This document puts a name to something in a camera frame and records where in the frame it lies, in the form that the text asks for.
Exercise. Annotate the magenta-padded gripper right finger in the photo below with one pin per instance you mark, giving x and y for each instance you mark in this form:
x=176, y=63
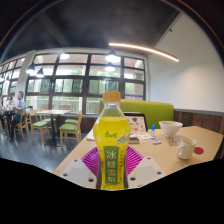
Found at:
x=146, y=171

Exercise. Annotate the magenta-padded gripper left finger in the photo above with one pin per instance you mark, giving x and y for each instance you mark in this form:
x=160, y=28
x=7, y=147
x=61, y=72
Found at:
x=78, y=173

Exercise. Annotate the yellow drink bottle green label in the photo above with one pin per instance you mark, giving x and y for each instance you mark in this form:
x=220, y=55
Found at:
x=111, y=140

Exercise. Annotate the small white flat device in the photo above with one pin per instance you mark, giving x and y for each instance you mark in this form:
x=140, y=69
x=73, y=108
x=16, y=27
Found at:
x=154, y=140

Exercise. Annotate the small dark flat box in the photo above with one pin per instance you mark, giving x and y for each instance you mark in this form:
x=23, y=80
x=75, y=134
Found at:
x=134, y=140

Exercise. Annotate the white paper sheets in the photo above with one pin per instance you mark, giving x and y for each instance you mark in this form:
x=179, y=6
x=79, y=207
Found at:
x=90, y=136

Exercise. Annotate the small blue-capped white bottle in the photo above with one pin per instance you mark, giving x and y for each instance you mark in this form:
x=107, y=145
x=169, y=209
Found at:
x=153, y=130

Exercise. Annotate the white ceramic mug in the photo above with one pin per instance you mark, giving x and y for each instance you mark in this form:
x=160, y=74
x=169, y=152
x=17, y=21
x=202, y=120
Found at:
x=185, y=150

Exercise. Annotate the wooden chairs with green seats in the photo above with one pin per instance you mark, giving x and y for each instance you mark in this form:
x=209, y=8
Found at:
x=68, y=127

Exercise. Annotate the black framed picture stand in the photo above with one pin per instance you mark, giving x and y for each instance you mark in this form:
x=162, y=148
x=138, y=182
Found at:
x=137, y=123

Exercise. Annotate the white ceramic bowl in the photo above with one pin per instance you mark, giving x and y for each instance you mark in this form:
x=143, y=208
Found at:
x=170, y=127

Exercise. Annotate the flat round red coaster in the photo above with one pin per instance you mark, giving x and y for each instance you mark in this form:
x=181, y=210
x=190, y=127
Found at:
x=199, y=150

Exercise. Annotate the green upholstered bench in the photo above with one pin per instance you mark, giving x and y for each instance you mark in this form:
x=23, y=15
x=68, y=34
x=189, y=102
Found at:
x=156, y=113

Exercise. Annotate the wooden dining table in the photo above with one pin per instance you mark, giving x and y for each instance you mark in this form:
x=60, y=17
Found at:
x=53, y=112

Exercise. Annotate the person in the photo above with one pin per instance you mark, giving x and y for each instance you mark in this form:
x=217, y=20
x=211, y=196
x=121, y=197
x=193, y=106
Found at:
x=19, y=106
x=9, y=101

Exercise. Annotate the black pendant lamps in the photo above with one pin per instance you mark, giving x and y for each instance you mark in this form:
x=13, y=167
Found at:
x=111, y=57

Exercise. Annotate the long curved linear light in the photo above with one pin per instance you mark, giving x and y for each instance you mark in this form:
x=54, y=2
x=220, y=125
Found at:
x=143, y=49

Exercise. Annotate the black framed window wall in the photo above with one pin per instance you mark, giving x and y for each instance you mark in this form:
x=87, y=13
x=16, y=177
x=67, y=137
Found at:
x=70, y=85

